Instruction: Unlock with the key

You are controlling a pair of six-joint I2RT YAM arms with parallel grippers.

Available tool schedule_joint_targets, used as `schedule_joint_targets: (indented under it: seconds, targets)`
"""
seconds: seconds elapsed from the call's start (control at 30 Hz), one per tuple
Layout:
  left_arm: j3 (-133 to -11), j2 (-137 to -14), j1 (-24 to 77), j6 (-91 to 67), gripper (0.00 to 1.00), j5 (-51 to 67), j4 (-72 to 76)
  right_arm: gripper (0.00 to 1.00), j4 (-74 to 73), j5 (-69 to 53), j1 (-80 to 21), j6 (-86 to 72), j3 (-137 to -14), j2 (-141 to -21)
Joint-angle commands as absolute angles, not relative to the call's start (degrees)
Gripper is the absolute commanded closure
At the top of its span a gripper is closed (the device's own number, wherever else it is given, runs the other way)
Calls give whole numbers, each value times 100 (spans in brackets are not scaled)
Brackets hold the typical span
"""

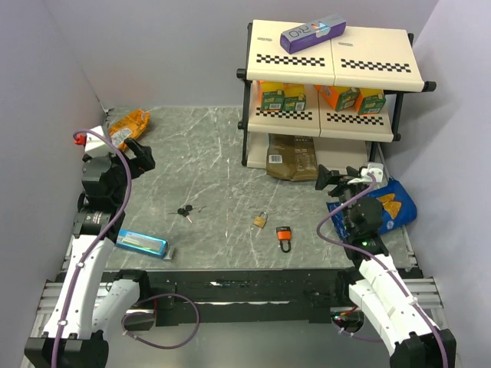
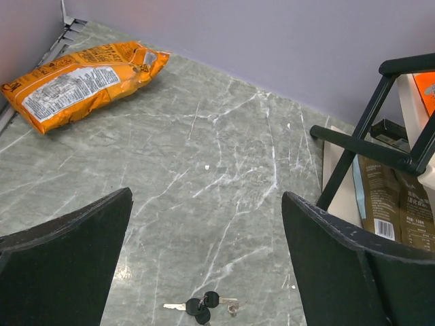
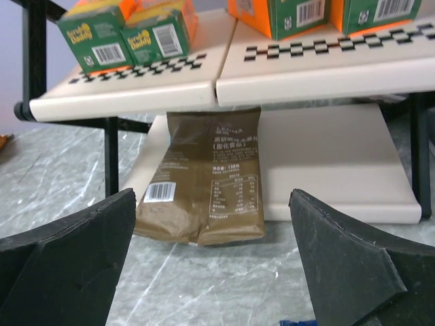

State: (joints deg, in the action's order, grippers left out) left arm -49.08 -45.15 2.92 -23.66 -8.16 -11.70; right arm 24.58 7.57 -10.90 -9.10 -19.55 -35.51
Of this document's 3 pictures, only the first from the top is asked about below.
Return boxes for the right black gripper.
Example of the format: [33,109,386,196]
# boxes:
[315,164,370,233]

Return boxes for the brass padlock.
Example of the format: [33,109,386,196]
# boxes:
[252,212,268,228]

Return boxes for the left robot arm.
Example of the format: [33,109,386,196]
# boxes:
[25,138,155,367]

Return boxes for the orange snack bag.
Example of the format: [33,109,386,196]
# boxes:
[109,109,150,151]

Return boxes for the brown coffee bag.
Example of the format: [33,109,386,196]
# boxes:
[266,134,318,182]

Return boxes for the orange black padlock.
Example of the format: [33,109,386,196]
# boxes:
[276,226,292,254]

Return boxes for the blue Doritos chip bag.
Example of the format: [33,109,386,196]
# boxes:
[331,178,417,255]

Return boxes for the orange green carton tilted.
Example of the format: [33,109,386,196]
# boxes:
[315,85,359,112]

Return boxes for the blue snack bar packet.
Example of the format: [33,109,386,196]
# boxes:
[116,229,173,260]

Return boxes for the beige three-tier shelf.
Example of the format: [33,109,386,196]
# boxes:
[236,19,437,170]

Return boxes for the green orange carton right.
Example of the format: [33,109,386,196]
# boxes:
[354,88,386,115]

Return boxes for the green yellow carton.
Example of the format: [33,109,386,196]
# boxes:
[259,80,285,111]
[283,83,306,112]

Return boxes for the green yellow carton left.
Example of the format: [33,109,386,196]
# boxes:
[259,80,285,111]

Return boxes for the purple rectangular box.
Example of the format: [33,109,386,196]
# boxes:
[280,14,347,54]

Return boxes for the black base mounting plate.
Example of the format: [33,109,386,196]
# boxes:
[103,268,365,327]

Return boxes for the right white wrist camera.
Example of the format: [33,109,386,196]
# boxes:
[347,162,384,185]

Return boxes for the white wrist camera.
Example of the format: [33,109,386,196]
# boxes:
[347,162,384,185]
[74,126,113,158]

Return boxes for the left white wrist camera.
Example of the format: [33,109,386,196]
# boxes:
[74,126,113,158]

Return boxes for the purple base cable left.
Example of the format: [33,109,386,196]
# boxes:
[121,293,201,350]

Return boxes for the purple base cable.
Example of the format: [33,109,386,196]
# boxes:
[331,306,381,343]
[121,293,201,350]

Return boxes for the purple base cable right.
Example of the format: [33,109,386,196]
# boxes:
[331,306,381,343]

